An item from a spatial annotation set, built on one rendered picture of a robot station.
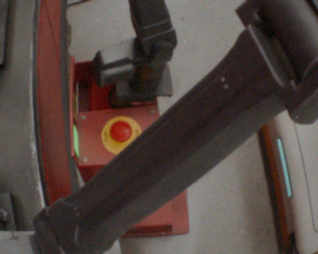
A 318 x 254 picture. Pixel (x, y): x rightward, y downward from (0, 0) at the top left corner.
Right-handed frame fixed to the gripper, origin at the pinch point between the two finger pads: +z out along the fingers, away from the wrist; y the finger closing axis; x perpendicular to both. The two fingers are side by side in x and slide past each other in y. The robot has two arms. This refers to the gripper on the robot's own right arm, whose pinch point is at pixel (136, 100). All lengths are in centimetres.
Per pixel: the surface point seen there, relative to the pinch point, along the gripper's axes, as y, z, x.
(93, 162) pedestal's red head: 10.0, -4.6, 13.7
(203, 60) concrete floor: -35, 65, -44
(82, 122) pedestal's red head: 11.4, -4.6, 5.8
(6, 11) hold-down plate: 30.3, -14.4, -17.5
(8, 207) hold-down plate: 28.9, -13.5, 25.7
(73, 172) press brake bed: 9, 69, -9
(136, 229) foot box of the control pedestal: -7, 62, 12
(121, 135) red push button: 4.8, -8.6, 10.4
